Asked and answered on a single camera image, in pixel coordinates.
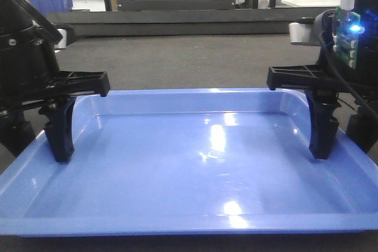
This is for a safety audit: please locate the black cable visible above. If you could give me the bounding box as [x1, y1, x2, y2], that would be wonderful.
[318, 29, 378, 123]

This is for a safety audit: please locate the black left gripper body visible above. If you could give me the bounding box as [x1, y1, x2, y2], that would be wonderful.
[1, 0, 64, 115]

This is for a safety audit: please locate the green circuit board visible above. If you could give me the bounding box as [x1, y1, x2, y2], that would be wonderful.
[332, 6, 364, 70]

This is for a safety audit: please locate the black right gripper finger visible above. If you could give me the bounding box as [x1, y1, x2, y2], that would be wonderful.
[305, 89, 340, 159]
[266, 65, 343, 92]

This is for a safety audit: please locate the blue plastic tray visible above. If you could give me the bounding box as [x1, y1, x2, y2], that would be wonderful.
[1, 89, 377, 237]

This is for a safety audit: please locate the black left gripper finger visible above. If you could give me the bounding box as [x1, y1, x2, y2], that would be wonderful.
[38, 97, 76, 162]
[53, 71, 110, 97]

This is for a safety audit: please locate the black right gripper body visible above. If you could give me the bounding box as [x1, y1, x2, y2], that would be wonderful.
[290, 0, 377, 152]

